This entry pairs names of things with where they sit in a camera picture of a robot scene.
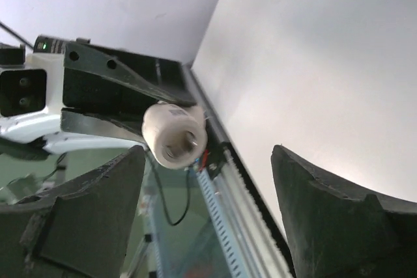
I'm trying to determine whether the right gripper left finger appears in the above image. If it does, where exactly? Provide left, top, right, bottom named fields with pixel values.
left=1, top=146, right=145, bottom=277

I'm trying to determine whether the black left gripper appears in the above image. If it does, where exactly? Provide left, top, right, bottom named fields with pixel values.
left=61, top=42, right=197, bottom=143

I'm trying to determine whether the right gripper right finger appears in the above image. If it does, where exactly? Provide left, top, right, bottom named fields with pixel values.
left=271, top=145, right=416, bottom=277

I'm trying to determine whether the white pipe elbow fitting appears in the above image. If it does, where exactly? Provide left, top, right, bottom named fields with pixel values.
left=141, top=103, right=207, bottom=169

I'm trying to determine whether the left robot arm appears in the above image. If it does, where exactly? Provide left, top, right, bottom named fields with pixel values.
left=1, top=35, right=207, bottom=168

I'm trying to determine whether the aluminium front rail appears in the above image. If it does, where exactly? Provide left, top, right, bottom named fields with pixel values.
left=183, top=64, right=295, bottom=277

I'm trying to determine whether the blue slotted cable duct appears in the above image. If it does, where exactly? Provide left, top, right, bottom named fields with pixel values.
left=196, top=169, right=248, bottom=278

